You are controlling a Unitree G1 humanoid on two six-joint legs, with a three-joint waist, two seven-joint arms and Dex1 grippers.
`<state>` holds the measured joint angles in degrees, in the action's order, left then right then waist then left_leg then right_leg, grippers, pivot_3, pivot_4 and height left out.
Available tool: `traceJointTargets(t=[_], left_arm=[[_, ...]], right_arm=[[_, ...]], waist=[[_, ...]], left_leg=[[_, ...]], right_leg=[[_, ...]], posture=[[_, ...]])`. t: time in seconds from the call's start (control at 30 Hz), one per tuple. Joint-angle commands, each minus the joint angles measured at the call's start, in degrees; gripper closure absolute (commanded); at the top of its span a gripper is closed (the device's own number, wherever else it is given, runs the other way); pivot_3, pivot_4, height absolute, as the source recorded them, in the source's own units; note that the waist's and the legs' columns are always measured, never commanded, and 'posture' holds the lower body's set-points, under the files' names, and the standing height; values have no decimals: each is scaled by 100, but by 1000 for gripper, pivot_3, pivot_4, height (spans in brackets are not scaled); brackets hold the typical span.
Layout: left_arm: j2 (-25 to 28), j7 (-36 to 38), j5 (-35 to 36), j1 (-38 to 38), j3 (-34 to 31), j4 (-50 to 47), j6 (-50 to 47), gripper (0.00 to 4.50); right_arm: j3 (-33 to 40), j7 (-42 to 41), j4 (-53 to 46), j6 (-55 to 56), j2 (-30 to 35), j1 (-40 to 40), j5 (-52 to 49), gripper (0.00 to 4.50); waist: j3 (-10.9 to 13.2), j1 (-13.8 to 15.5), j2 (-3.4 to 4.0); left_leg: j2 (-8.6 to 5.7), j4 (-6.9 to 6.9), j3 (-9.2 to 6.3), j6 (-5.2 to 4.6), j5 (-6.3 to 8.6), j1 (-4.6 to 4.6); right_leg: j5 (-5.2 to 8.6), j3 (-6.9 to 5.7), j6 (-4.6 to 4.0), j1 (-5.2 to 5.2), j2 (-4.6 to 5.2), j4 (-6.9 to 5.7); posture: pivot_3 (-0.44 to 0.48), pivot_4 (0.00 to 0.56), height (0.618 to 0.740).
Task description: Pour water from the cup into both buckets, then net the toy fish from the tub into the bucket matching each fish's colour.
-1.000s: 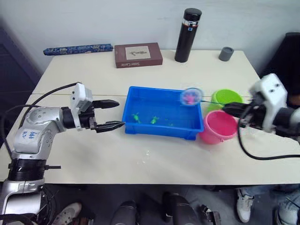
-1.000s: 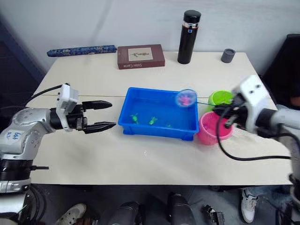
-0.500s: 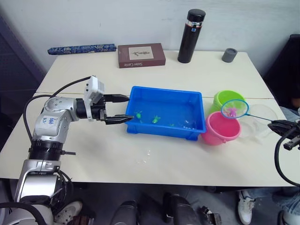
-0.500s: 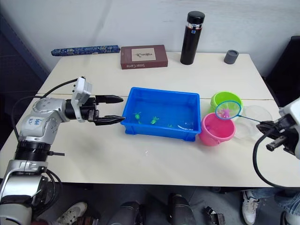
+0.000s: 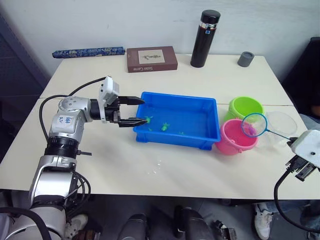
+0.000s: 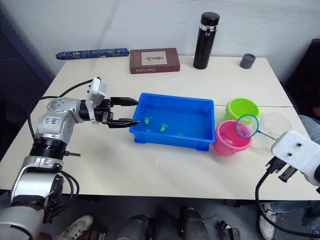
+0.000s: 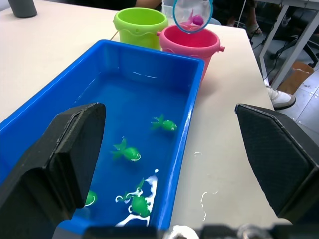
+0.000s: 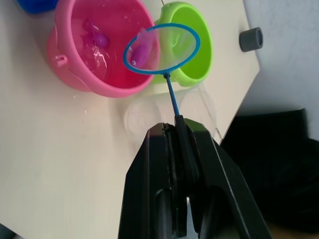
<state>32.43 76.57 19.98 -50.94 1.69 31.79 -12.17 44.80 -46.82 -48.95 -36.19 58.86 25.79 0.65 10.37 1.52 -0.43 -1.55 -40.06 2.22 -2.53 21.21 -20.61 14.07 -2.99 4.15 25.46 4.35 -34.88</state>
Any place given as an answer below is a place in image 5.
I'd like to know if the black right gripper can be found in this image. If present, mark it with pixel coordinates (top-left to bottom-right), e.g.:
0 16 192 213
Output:
284 136 318 183

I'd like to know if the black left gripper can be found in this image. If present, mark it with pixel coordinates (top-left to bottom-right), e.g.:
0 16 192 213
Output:
103 95 150 129

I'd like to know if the blue rimmed fishing net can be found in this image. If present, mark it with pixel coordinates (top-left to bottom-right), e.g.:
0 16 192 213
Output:
240 112 296 141

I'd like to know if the pink toy fish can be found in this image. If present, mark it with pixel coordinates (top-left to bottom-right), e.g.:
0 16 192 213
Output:
243 122 258 137

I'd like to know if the clear plastic cup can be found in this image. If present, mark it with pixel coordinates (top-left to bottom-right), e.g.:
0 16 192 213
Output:
264 110 299 149

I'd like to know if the blue plastic tub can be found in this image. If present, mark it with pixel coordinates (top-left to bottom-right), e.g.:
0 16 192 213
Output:
132 91 222 151

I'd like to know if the pink plastic bucket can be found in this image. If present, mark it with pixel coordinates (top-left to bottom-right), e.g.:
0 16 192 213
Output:
214 118 259 157

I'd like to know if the green plastic bucket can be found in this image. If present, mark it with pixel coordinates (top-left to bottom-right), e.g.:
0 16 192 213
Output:
223 95 266 124

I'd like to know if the brown book box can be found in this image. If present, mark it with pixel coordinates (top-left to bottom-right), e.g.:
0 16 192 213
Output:
125 45 179 74

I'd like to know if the person in dark clothes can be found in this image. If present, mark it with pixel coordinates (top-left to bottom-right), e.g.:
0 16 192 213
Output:
281 36 320 131

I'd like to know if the blue patterned scroll roll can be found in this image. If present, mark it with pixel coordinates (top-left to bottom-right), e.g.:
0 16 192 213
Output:
51 45 126 60

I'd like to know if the white sneaker with jeans leg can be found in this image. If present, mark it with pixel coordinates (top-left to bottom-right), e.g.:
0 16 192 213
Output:
251 199 320 240

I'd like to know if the grey round cap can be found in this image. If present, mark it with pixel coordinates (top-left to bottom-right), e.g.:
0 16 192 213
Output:
237 51 256 68

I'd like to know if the black thermos bottle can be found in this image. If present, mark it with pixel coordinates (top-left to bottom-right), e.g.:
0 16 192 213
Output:
190 9 222 69

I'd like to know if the small black device on floor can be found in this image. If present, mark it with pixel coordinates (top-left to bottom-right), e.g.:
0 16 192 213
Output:
211 219 238 240

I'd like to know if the dark rounded shape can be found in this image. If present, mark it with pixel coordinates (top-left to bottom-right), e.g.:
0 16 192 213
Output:
173 205 212 240
117 213 149 240

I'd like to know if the dark grey partition panel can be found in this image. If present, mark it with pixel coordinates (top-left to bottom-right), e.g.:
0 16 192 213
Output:
0 11 52 163

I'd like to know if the white shoe under table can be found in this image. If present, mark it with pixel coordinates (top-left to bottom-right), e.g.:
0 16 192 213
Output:
64 213 89 239

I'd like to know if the silver robot torso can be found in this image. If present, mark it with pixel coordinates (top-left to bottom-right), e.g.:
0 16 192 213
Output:
0 206 67 240

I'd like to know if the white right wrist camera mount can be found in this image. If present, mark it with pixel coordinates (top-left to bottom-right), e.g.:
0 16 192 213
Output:
290 129 320 169

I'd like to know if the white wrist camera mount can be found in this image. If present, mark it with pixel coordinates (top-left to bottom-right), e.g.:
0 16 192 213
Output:
97 75 121 124
290 129 320 169

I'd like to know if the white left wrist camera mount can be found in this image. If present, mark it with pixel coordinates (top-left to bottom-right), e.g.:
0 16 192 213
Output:
97 75 121 124

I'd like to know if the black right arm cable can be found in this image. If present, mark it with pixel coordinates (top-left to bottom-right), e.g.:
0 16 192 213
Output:
273 168 320 233

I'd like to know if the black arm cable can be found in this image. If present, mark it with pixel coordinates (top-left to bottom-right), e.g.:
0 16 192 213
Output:
273 168 320 233
39 76 107 146

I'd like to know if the black cable bundle at elbow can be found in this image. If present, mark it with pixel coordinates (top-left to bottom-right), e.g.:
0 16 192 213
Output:
63 171 92 219

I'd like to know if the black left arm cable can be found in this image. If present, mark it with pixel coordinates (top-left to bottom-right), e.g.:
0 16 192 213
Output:
39 76 107 146

